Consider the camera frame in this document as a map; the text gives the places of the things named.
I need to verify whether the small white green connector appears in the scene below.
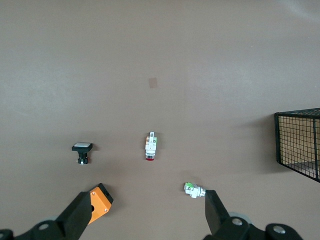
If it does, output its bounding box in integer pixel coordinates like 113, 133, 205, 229
183, 181, 207, 200

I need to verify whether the red push button switch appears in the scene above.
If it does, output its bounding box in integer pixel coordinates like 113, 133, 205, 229
144, 131, 159, 161

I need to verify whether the orange button enclosure box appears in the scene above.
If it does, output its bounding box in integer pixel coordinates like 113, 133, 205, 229
88, 182, 115, 225

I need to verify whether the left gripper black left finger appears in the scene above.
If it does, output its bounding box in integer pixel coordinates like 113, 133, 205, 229
0, 191, 94, 240

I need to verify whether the black square push button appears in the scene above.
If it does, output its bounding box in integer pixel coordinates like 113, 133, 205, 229
71, 142, 94, 166

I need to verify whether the wooden board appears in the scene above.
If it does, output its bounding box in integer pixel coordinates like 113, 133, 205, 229
278, 115, 320, 176

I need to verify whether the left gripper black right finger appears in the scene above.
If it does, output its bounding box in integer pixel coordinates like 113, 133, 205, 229
203, 189, 304, 240

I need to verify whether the black wire mesh basket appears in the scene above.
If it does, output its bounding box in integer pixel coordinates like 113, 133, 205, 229
273, 107, 320, 184

